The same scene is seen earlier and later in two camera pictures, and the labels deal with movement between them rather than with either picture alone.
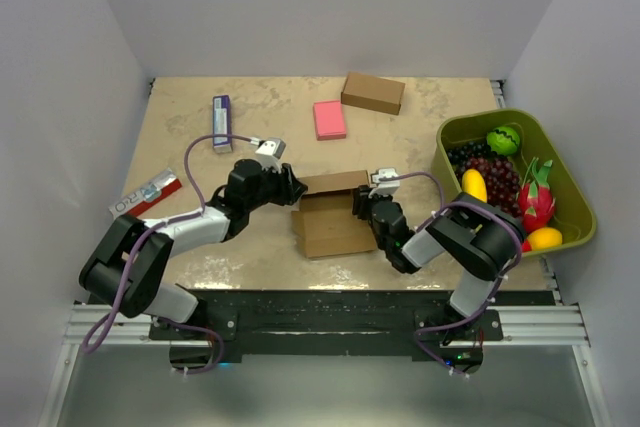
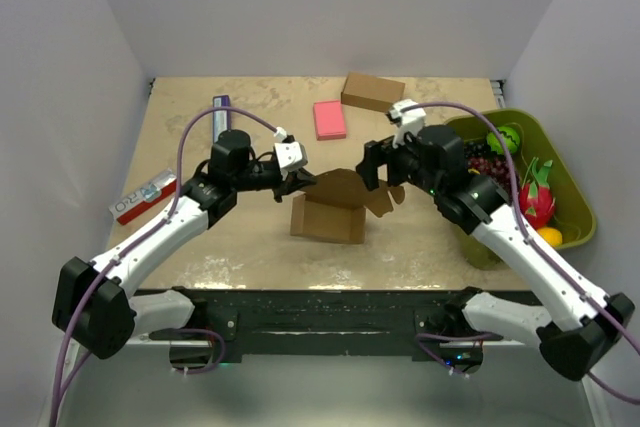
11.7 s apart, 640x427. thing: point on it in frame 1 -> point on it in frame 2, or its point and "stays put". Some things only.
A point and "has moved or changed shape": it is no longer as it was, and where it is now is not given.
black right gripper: (361, 200) -> (380, 153)
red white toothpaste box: (164, 184) stays put
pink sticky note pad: (329, 120) stays put
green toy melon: (503, 140) stays put
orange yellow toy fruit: (544, 237) stays put
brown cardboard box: (325, 223) has moved or changed shape
